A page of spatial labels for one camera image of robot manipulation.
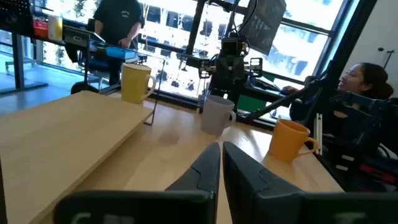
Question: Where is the orange coffee mug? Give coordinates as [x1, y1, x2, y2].
[268, 119, 320, 163]

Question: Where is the black diagonal strut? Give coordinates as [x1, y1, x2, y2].
[245, 79, 327, 123]

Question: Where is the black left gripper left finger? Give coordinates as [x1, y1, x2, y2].
[53, 142, 221, 224]

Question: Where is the green panel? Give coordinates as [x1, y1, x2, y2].
[238, 95, 270, 113]

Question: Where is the yellow container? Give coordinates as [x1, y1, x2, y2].
[47, 14, 64, 42]

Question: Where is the grey coffee mug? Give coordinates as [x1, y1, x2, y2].
[200, 95, 237, 137]

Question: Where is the blue box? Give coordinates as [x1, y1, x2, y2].
[106, 46, 139, 60]

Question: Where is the person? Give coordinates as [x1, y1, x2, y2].
[281, 62, 394, 122]
[92, 0, 146, 86]

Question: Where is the red box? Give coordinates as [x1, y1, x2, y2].
[33, 20, 49, 40]

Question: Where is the black chair base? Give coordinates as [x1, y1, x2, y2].
[70, 81, 100, 95]

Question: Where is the black equipment stand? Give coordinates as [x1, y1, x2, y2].
[320, 91, 398, 193]

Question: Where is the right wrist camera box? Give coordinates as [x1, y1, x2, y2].
[221, 36, 249, 57]

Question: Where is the black desk leg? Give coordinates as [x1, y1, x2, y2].
[11, 34, 49, 93]

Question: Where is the yellow coffee mug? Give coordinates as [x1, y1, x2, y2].
[120, 63, 157, 105]

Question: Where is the grey metal box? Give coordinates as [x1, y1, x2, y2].
[63, 25, 106, 48]

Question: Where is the black monitor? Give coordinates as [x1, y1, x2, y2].
[238, 0, 287, 56]

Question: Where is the black rig frame post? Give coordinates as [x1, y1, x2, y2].
[185, 0, 208, 57]

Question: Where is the wooden shelf riser black frame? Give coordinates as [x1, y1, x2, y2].
[0, 57, 166, 224]

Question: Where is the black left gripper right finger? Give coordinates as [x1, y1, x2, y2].
[222, 141, 398, 224]

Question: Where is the white thin rod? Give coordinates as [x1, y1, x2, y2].
[318, 113, 323, 156]

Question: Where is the black pegboard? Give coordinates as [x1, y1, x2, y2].
[0, 0, 34, 37]

